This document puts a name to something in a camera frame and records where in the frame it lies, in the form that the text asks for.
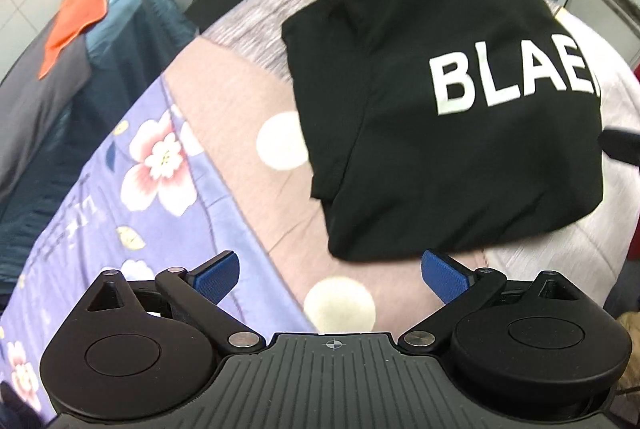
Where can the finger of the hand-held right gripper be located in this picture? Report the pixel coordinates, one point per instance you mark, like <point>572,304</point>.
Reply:
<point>622,144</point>

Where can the black bag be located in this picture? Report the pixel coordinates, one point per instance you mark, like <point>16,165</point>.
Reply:
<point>225,4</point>

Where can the black jacket with white letters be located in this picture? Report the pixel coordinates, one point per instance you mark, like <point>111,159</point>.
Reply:
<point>400,149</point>

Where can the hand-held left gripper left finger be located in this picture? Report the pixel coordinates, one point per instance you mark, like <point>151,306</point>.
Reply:
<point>220,276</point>

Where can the grey bed sheet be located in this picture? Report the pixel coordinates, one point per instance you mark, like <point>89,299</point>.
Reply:
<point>35,109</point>

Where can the orange towel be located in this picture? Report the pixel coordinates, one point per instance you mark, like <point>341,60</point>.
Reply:
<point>75,19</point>

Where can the brown garment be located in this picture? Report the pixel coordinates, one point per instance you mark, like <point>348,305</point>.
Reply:
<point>630,349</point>

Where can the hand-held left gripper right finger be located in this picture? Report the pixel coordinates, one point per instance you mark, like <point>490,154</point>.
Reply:
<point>445,276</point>

